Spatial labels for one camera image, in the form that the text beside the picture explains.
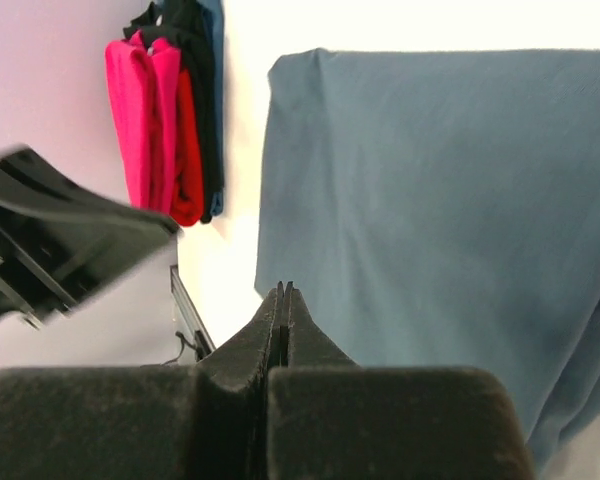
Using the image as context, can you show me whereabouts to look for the folded dark t shirt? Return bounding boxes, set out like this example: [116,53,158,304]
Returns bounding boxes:
[123,0,225,224]

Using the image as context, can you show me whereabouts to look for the folded pink t shirt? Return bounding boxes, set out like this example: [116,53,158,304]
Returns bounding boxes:
[105,31,181,213]

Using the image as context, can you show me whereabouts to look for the folded red t shirt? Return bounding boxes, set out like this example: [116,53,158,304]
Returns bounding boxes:
[170,69,205,227]

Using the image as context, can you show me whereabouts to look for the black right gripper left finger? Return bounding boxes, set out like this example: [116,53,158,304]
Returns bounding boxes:
[0,288,284,479]

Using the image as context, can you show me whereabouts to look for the grey blue t shirt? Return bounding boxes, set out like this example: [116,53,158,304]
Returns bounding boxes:
[255,49,600,470]

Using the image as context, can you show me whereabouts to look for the aluminium frame profile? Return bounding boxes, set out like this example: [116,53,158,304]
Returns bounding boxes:
[170,265,215,364]

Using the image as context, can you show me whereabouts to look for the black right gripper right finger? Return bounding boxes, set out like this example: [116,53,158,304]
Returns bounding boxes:
[266,283,535,479]

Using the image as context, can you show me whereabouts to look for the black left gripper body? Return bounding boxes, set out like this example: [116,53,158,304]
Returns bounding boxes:
[0,147,179,324]

